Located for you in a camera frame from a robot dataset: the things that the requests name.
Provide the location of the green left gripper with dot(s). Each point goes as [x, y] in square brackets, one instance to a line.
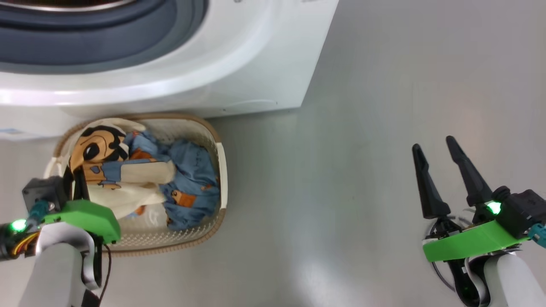
[89, 217]

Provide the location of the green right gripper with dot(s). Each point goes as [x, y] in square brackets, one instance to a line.
[469, 243]

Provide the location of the cream cartoon print garment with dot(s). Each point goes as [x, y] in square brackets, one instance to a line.
[140, 170]

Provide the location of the blue denim garment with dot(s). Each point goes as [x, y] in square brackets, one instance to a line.
[192, 170]

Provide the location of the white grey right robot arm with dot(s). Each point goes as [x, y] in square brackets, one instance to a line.
[507, 281]

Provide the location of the white front-load washing machine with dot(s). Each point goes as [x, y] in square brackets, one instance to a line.
[256, 64]

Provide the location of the blue energy label sticker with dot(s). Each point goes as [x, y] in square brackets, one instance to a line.
[9, 131]

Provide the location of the cream perforated laundry basket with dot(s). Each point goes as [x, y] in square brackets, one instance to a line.
[187, 238]

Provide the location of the round white filter cover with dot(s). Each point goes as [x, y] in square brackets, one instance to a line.
[251, 104]

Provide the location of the teal left camera connector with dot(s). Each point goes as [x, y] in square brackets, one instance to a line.
[37, 213]

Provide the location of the teal camera connector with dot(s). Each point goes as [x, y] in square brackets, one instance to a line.
[538, 234]
[37, 213]

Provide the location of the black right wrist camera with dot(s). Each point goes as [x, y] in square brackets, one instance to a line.
[520, 209]

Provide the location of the teal right camera connector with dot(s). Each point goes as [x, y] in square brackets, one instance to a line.
[538, 234]

